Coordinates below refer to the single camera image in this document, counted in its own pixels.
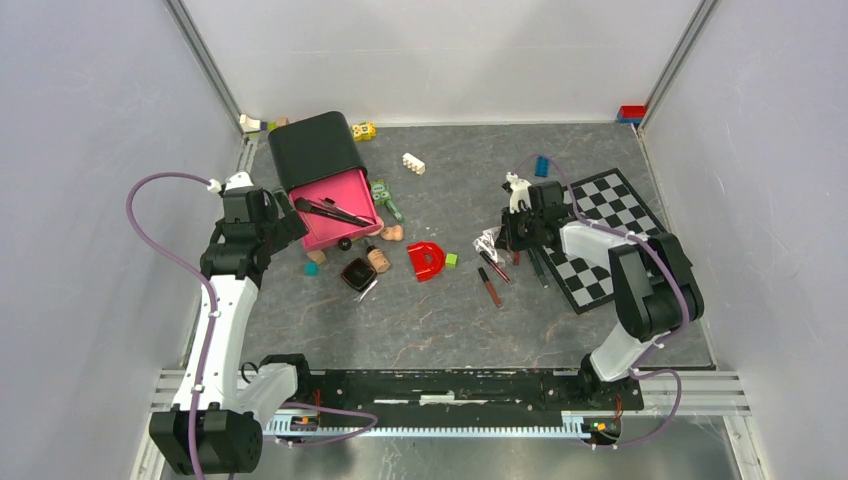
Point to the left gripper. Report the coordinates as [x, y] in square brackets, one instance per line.
[289, 226]

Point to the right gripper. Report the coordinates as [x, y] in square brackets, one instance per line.
[507, 238]

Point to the black makeup brush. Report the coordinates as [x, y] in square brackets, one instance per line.
[307, 206]

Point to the clear plastic wrapper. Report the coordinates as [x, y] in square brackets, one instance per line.
[486, 243]

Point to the red lipstick tube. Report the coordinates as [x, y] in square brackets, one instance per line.
[495, 266]

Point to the thin black pencil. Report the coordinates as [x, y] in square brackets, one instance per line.
[332, 205]

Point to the brown lip gloss tube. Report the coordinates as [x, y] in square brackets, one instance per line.
[489, 287]

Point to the black pink drawer organizer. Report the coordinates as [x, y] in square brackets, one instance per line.
[317, 158]

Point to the beige makeup sponge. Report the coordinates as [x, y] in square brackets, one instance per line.
[392, 233]

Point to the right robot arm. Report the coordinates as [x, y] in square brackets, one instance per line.
[654, 290]

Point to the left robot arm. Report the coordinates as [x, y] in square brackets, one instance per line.
[213, 426]

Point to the dark eyeliner pencil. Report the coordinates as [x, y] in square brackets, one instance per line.
[538, 267]

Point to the wooden cube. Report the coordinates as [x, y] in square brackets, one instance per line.
[317, 256]

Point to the teal cube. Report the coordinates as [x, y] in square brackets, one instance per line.
[311, 269]

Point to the blue lego brick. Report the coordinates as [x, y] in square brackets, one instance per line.
[542, 167]

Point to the black white chessboard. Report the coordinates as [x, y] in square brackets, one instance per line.
[609, 198]

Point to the black compact case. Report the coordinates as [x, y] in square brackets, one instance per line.
[359, 275]

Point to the green number blocks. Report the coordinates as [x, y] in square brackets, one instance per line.
[380, 192]

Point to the foundation bottle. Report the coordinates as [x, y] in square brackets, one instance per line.
[376, 257]

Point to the white toy block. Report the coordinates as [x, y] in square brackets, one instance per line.
[249, 125]

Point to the silver tweezers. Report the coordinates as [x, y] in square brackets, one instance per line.
[365, 292]

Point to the red D-shaped toy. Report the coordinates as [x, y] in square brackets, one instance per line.
[427, 259]

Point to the yellow toy block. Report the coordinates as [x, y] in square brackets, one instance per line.
[364, 131]

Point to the white lego brick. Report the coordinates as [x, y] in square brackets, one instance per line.
[413, 163]

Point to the red blue corner blocks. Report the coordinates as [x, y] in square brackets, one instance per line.
[631, 114]

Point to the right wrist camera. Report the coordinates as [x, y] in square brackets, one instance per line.
[518, 188]

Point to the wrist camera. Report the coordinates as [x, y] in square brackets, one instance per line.
[241, 179]
[518, 188]

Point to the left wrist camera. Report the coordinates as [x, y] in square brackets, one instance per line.
[241, 179]

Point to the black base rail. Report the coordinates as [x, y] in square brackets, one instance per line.
[476, 399]

